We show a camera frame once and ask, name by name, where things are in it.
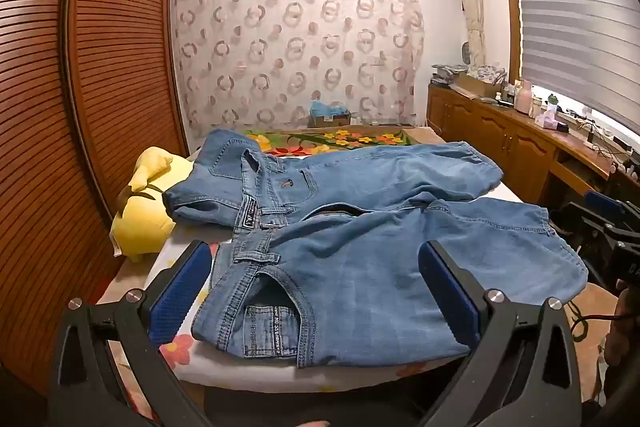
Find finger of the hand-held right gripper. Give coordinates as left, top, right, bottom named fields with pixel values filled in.
left=583, top=189, right=640, bottom=222

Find colourful floral blanket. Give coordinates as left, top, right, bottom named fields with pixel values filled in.
left=245, top=127, right=426, bottom=158

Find brown wooden cabinet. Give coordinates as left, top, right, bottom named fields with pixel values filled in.
left=426, top=82, right=640, bottom=208

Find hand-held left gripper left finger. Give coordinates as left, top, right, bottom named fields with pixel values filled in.
left=47, top=241, right=216, bottom=427

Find sheer circle-patterned curtain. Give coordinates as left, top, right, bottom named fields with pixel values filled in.
left=170, top=0, right=426, bottom=132

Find blue denim pants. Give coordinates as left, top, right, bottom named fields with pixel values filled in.
left=164, top=128, right=590, bottom=368

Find grey striped window blind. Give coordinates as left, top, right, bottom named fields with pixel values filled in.
left=510, top=0, right=640, bottom=132

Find open cardboard box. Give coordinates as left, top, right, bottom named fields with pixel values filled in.
left=450, top=72, right=503, bottom=98

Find pink bottle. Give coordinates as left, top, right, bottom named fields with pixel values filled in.
left=515, top=79, right=534, bottom=116

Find white strawberry printed sheet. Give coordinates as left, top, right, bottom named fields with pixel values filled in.
left=95, top=126, right=608, bottom=408

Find small cardboard box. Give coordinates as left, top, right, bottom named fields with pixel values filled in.
left=307, top=112, right=351, bottom=128

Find brown slatted wooden wardrobe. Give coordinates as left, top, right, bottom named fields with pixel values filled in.
left=0, top=0, right=188, bottom=395

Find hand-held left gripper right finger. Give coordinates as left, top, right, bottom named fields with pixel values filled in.
left=417, top=241, right=583, bottom=427

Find person's right hand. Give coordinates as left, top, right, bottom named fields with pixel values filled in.
left=602, top=289, right=640, bottom=368

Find yellow plush toy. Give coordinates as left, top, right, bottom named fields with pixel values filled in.
left=110, top=146, right=193, bottom=264

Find black cable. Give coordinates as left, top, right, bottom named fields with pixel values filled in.
left=565, top=299, right=626, bottom=339

